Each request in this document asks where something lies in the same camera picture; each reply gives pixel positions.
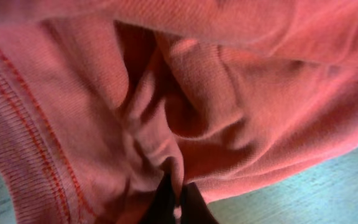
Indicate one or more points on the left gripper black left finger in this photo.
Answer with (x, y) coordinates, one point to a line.
(161, 210)

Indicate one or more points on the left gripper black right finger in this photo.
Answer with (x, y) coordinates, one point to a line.
(194, 210)

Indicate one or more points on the orange t-shirt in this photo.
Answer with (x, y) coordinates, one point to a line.
(100, 99)

